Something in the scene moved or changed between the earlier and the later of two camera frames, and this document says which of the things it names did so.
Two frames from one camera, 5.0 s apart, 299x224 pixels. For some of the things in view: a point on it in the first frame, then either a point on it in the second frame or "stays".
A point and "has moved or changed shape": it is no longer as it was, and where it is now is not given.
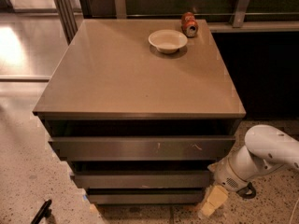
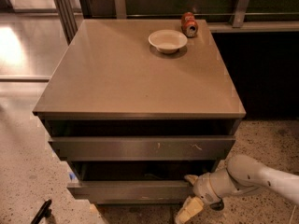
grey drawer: x=142 y=179 has moved or changed shape
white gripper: x=224 y=173 to x=202 y=188
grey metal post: x=66 y=10 stays
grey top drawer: x=142 y=148 stays
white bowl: x=168 y=40 stays
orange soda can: x=189 y=24 stays
